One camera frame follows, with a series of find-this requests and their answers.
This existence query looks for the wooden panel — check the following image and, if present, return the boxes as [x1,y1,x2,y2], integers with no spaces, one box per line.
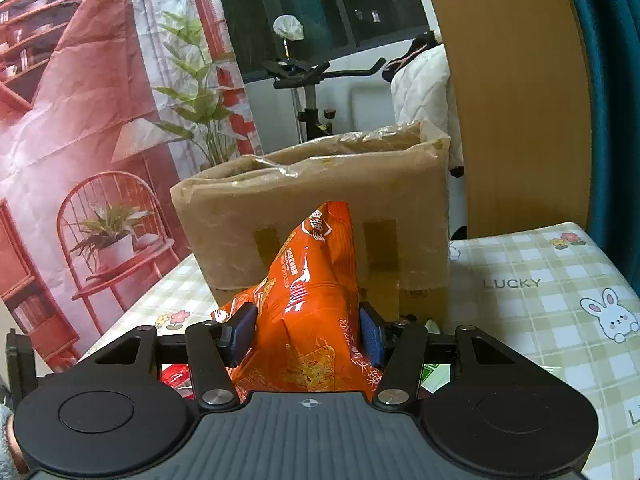
[417,0,593,241]

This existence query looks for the black exercise bike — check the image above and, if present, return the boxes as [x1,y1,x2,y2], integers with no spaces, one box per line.
[262,57,386,141]

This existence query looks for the green checkered tablecloth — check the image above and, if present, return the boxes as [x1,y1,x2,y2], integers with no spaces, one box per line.
[90,220,640,480]

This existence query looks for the person's left forearm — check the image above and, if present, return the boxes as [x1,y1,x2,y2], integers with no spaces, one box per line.
[0,402,26,476]

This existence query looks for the brown cardboard box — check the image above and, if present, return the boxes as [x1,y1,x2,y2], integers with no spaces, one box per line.
[170,120,451,326]

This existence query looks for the dark window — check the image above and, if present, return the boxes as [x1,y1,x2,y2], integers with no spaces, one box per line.
[210,0,431,83]

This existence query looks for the white quilted jacket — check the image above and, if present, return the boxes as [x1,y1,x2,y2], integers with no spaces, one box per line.
[390,42,463,171]

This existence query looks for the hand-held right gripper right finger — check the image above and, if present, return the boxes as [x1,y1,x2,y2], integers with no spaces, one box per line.
[359,301,521,413]

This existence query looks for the teal curtain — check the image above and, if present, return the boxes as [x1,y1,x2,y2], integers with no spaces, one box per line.
[557,0,640,286]

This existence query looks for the small red packet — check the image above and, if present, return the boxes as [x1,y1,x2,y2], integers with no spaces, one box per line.
[159,362,196,401]

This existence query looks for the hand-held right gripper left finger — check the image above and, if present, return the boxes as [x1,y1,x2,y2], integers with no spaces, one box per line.
[94,304,258,411]

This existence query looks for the red room wall poster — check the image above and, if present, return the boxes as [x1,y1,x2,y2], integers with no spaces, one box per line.
[0,0,263,376]

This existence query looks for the white plastic cover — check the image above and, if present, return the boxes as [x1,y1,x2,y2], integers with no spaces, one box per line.
[272,14,305,43]

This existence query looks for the orange snack bag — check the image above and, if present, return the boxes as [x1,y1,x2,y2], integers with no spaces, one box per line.
[212,201,386,403]

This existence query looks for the black garment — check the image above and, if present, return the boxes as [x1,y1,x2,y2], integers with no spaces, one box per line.
[382,32,443,81]

